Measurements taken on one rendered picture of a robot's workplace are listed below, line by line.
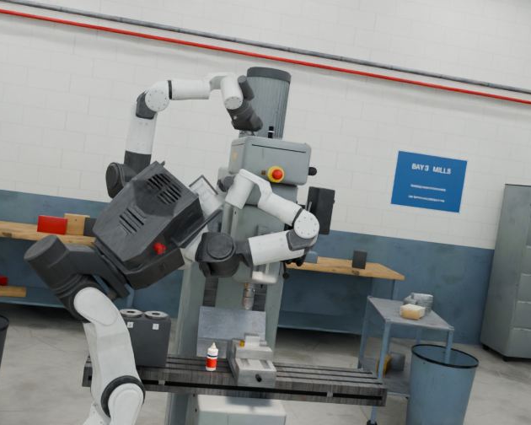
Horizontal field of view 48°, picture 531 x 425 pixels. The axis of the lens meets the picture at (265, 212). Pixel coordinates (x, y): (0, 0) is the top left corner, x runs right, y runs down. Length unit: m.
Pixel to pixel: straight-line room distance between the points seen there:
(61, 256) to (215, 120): 4.95
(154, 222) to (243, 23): 5.19
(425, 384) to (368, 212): 3.03
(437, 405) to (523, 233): 3.19
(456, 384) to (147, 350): 2.57
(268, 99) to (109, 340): 1.25
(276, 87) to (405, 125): 4.65
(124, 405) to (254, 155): 0.97
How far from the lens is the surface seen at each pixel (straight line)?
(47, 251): 1.82
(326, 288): 7.03
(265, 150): 2.22
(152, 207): 1.81
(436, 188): 7.35
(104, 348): 1.95
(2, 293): 6.31
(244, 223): 2.36
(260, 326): 2.90
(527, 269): 7.24
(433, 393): 4.48
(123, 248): 1.80
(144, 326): 2.44
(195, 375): 2.46
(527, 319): 7.37
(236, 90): 2.07
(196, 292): 2.86
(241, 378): 2.38
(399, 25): 7.30
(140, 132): 2.04
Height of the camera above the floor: 1.77
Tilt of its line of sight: 4 degrees down
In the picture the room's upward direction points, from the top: 8 degrees clockwise
